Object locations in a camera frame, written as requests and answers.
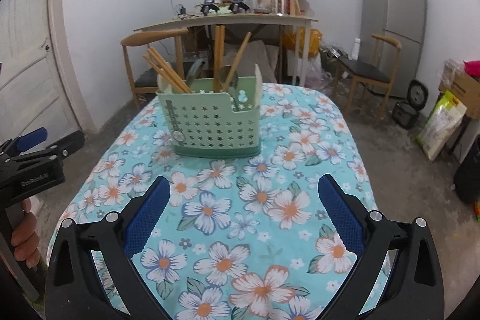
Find left hand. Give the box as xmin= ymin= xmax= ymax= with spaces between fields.
xmin=10 ymin=199 xmax=41 ymax=268

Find white wooden door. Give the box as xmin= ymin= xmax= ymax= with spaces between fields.
xmin=1 ymin=0 xmax=96 ymax=142

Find floral blue tablecloth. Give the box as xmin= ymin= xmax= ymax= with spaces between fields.
xmin=63 ymin=84 xmax=376 ymax=319

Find green white rice bag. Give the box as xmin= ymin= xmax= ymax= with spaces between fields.
xmin=416 ymin=90 xmax=467 ymax=162

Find black rice cooker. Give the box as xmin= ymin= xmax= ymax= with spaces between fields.
xmin=391 ymin=79 xmax=429 ymax=130

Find dark spoon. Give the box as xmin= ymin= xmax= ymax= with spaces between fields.
xmin=185 ymin=58 xmax=205 ymax=86

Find green plastic utensil holder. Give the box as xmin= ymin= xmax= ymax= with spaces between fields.
xmin=157 ymin=67 xmax=263 ymax=158

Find cardboard box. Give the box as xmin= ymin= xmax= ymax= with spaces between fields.
xmin=439 ymin=59 xmax=479 ymax=110

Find wooden chair black seat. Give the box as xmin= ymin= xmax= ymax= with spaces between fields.
xmin=332 ymin=34 xmax=402 ymax=127

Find wooden desk white legs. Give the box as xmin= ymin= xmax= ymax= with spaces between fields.
xmin=133 ymin=13 xmax=319 ymax=89

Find silver refrigerator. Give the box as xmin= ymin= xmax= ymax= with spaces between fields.
xmin=358 ymin=0 xmax=427 ymax=98

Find steel cylinder container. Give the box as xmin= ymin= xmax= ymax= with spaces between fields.
xmin=271 ymin=0 xmax=290 ymax=15

